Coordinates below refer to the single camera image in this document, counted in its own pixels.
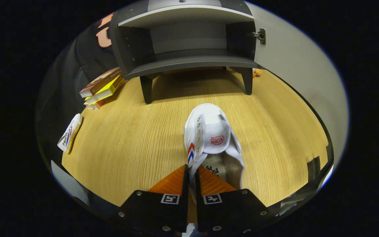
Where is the brown cover book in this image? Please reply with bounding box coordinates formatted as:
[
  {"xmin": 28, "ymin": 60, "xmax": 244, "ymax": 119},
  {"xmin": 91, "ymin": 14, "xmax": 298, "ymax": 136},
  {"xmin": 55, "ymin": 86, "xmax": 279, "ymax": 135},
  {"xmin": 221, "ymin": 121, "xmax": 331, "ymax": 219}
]
[{"xmin": 79, "ymin": 67, "xmax": 121, "ymax": 98}]

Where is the orange cover book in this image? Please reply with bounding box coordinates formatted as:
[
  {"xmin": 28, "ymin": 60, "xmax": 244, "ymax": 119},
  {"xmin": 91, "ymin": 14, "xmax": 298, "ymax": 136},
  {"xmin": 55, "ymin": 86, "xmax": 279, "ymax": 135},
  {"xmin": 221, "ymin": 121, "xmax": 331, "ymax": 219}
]
[{"xmin": 86, "ymin": 81, "xmax": 127, "ymax": 110}]

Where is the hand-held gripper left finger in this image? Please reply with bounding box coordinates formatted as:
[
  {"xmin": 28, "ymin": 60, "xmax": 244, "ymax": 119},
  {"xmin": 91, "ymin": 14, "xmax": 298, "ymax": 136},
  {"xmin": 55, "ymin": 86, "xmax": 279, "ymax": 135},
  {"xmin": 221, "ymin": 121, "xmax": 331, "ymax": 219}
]
[{"xmin": 117, "ymin": 164, "xmax": 190, "ymax": 233}]

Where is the white canvas shoe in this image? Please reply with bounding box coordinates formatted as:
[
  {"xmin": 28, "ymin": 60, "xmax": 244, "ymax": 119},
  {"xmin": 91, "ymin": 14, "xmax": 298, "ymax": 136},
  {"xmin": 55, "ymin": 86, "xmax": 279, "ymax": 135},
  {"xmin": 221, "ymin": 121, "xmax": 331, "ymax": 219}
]
[
  {"xmin": 57, "ymin": 113, "xmax": 83, "ymax": 154},
  {"xmin": 183, "ymin": 103, "xmax": 245, "ymax": 204}
]

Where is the black backdrop cloth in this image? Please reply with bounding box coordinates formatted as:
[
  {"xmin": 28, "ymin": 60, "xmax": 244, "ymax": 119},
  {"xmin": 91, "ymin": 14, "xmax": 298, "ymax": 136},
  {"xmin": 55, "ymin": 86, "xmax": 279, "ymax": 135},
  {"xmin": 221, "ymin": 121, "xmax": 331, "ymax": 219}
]
[{"xmin": 37, "ymin": 13, "xmax": 119, "ymax": 158}]

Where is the beige shoe cabinet door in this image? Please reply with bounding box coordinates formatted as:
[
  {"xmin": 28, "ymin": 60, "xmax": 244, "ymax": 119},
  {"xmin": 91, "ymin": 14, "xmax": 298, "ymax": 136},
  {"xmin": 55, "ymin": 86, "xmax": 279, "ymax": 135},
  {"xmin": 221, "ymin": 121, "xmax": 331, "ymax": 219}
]
[{"xmin": 245, "ymin": 2, "xmax": 349, "ymax": 165}]

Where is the yellow cover book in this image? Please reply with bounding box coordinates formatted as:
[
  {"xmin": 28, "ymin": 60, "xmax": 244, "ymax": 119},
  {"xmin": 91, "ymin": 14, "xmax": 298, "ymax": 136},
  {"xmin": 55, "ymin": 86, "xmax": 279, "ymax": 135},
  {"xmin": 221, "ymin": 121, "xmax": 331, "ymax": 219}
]
[{"xmin": 84, "ymin": 74, "xmax": 125, "ymax": 105}]

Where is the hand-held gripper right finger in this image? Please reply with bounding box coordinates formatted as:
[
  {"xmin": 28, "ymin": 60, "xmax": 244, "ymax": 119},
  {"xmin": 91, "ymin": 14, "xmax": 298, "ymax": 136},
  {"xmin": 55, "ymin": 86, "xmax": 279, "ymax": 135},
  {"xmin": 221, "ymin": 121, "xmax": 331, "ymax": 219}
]
[{"xmin": 194, "ymin": 166, "xmax": 271, "ymax": 233}]

